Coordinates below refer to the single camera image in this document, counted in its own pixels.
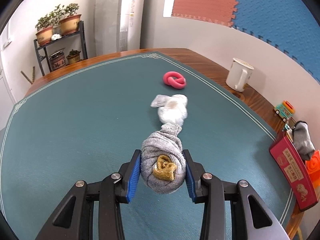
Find white sock ball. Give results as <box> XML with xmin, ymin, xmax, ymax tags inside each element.
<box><xmin>157</xmin><ymin>94</ymin><xmax>188</xmax><ymax>126</ymax></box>

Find white mug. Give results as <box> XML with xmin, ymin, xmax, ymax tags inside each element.
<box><xmin>226</xmin><ymin>57</ymin><xmax>255</xmax><ymax>92</ymax></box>

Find leafy green potted plant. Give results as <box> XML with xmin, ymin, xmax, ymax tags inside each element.
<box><xmin>49</xmin><ymin>5</ymin><xmax>63</xmax><ymax>34</ymax></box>

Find red storage box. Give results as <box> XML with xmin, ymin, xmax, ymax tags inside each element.
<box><xmin>269</xmin><ymin>130</ymin><xmax>320</xmax><ymax>212</ymax></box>

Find potted plant in clay pot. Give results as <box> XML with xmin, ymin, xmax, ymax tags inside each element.
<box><xmin>59</xmin><ymin>3</ymin><xmax>82</xmax><ymax>36</ymax></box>
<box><xmin>35</xmin><ymin>15</ymin><xmax>54</xmax><ymax>47</ymax></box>

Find black metal plant rack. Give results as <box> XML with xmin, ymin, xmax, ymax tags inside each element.
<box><xmin>34</xmin><ymin>21</ymin><xmax>88</xmax><ymax>77</ymax></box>

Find small potted plant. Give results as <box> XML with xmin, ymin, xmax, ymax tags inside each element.
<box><xmin>66</xmin><ymin>49</ymin><xmax>82</xmax><ymax>65</ymax></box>

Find pink ring toy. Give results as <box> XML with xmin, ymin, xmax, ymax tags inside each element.
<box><xmin>163</xmin><ymin>71</ymin><xmax>187</xmax><ymax>89</ymax></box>

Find red foam wall mat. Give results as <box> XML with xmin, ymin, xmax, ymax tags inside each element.
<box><xmin>171</xmin><ymin>0</ymin><xmax>244</xmax><ymax>28</ymax></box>

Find decorated brown pot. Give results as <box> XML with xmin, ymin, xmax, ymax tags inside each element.
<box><xmin>49</xmin><ymin>50</ymin><xmax>67</xmax><ymax>71</ymax></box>

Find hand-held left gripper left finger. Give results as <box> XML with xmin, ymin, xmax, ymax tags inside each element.
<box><xmin>35</xmin><ymin>149</ymin><xmax>142</xmax><ymax>240</ymax></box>

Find grey sock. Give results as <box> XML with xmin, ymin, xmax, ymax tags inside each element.
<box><xmin>140</xmin><ymin>122</ymin><xmax>187</xmax><ymax>194</ymax></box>

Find orange toy cube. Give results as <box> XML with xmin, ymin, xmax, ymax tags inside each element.
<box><xmin>305</xmin><ymin>149</ymin><xmax>320</xmax><ymax>189</ymax></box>

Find blue foam wall mat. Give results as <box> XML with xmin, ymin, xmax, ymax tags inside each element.
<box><xmin>231</xmin><ymin>0</ymin><xmax>320</xmax><ymax>83</ymax></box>

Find wooden sticks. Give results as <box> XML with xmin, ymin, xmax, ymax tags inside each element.
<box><xmin>20</xmin><ymin>66</ymin><xmax>36</xmax><ymax>85</ymax></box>

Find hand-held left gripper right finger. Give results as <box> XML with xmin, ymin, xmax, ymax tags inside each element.
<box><xmin>182</xmin><ymin>149</ymin><xmax>292</xmax><ymax>240</ymax></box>

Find small toy car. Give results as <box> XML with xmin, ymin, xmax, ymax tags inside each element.
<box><xmin>274</xmin><ymin>100</ymin><xmax>295</xmax><ymax>118</ymax></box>

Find white standing air conditioner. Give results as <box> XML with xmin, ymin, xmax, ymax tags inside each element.
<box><xmin>95</xmin><ymin>0</ymin><xmax>147</xmax><ymax>55</ymax></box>

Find grey knitted glove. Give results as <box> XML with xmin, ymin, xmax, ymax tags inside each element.
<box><xmin>291</xmin><ymin>120</ymin><xmax>316</xmax><ymax>161</ymax></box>

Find clear plastic packet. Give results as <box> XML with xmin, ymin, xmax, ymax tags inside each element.
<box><xmin>151</xmin><ymin>94</ymin><xmax>172</xmax><ymax>108</ymax></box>

